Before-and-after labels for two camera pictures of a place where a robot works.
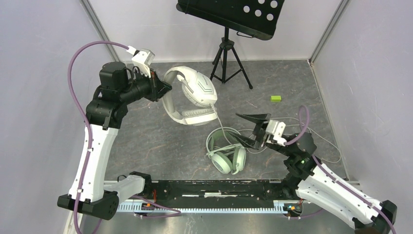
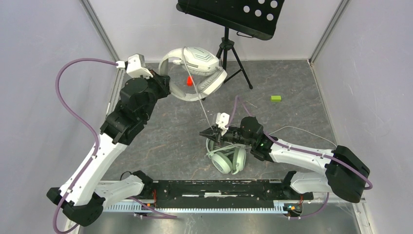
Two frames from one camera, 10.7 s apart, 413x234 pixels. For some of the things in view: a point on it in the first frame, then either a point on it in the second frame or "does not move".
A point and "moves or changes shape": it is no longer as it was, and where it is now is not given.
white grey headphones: [193, 98] -> [198, 61]
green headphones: [227, 154] does not move
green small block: [275, 98] does not move
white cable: [287, 126] moves or changes shape
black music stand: [258, 19] does not move
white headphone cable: [262, 148] -> [196, 86]
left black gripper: [155, 85] does not move
